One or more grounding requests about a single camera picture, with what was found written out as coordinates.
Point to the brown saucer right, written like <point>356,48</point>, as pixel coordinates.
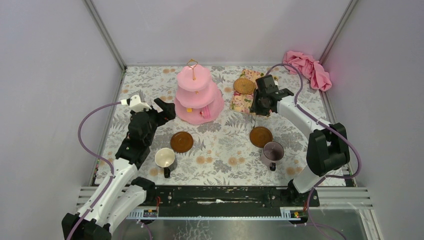
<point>259,136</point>

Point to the brown saucer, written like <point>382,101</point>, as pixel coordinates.
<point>259,136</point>
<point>181,142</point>

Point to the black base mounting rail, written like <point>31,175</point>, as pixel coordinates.
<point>220,202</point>

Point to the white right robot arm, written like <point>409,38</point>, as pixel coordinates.
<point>326,149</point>

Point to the floral rectangular serving tray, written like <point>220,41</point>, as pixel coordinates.
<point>242,102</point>

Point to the cream mug black handle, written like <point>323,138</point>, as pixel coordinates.
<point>165,158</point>

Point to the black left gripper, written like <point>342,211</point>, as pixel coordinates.
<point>158,112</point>

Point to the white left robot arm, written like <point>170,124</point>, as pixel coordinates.
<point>121,190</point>

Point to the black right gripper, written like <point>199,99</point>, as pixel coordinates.
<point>254,108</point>

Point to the mauve mug black handle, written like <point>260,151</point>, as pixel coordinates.
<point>272,154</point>

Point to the pink cake slice toy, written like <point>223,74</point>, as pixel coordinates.
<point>205,113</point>

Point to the round woven brown coaster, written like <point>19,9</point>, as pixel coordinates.
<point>244,86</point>

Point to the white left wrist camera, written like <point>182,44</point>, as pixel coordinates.
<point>135,104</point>

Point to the brown saucer left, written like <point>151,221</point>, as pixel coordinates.
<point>181,142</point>

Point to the pink three-tier cake stand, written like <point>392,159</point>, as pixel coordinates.
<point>197,90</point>

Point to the crumpled pink cloth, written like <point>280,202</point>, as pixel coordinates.
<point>310,68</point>

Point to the floral tablecloth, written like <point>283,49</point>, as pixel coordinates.
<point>222,153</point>

